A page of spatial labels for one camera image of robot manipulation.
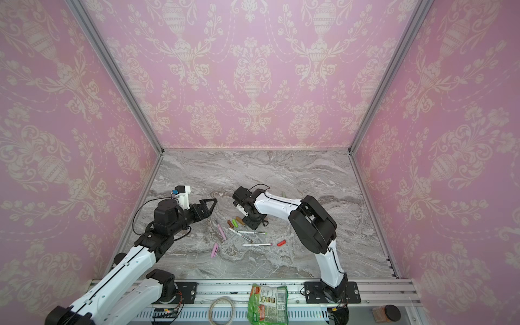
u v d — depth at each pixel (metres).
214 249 0.84
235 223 0.92
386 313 0.63
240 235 0.88
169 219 0.61
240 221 0.92
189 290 0.75
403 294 0.76
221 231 0.89
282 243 0.86
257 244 0.85
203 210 0.71
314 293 0.73
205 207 0.70
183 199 0.72
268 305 0.70
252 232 0.88
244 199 0.74
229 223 0.92
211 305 0.70
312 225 0.55
